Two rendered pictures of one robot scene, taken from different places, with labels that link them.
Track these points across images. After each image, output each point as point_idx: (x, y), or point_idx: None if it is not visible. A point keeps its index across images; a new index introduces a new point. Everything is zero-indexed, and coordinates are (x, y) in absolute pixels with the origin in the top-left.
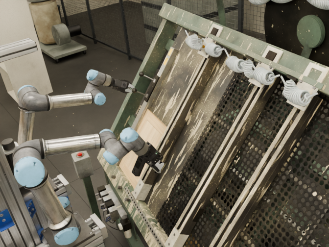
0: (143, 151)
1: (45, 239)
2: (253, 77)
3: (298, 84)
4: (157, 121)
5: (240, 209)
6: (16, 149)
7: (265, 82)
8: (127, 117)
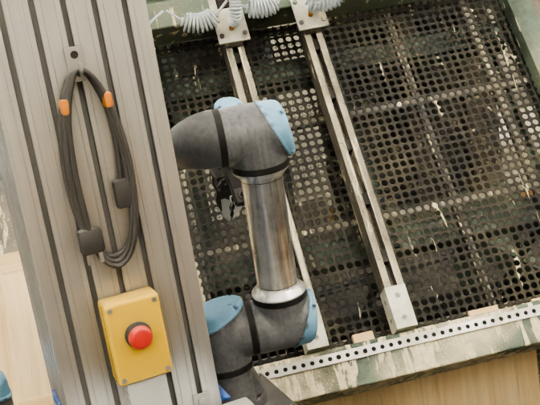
0: None
1: None
2: (251, 13)
3: (295, 6)
4: None
5: (362, 174)
6: (210, 115)
7: (277, 6)
8: None
